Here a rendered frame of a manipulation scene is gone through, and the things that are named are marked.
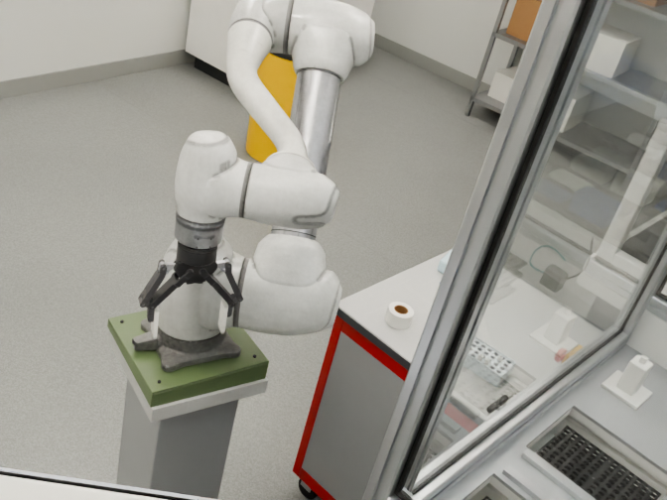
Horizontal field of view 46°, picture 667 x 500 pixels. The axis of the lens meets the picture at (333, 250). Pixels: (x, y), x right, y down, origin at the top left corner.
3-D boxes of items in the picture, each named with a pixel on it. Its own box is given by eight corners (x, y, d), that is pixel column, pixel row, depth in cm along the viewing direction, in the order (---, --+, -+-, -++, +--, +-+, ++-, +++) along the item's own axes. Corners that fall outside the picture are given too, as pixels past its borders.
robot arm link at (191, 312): (165, 295, 184) (168, 212, 173) (241, 307, 184) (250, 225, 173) (146, 335, 170) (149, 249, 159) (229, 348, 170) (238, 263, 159)
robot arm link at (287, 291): (237, 328, 180) (332, 343, 180) (230, 327, 164) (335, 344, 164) (291, 10, 189) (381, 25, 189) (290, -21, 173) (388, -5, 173)
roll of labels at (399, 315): (379, 319, 209) (383, 309, 207) (392, 310, 214) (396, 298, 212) (401, 333, 206) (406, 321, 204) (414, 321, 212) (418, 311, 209)
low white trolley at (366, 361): (282, 489, 251) (333, 303, 211) (402, 411, 294) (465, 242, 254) (420, 625, 222) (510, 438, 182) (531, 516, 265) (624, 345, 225)
